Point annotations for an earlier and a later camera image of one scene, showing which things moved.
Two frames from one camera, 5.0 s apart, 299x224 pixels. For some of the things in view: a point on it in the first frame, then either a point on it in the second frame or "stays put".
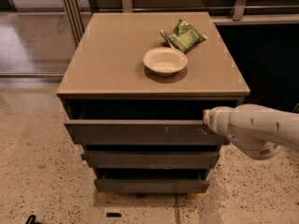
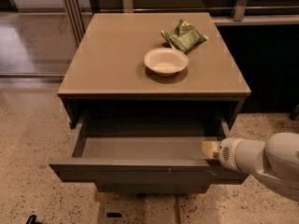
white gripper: x=216 y=121 to x=226 y=154
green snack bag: x=184 y=36 stays put
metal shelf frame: x=228 y=5 stays put
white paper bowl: x=165 y=61 stays put
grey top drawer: x=142 y=133 to x=138 y=161
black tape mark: x=113 y=215 stays put
